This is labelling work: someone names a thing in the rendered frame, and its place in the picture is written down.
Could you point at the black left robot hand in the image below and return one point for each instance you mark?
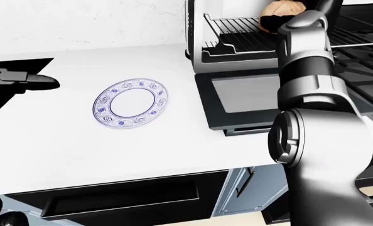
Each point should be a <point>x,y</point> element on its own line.
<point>43,82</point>

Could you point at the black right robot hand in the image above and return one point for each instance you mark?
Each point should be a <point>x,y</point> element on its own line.
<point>321,5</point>

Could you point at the round brown bread loaf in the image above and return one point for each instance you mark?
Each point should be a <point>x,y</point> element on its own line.
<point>280,8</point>

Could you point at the black oven tray rack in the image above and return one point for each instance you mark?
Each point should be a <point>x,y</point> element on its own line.
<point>252,56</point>

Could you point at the white plate with blue pattern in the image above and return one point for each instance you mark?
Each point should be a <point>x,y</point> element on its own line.
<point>130,103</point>

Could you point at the black glass oven door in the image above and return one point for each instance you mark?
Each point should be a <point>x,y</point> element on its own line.
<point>243,94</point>

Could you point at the silver toaster oven body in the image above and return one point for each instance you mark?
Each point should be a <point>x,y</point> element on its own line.
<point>196,35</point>

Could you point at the grey cabinet door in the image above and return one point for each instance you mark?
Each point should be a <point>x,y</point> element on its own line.
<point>262,188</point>

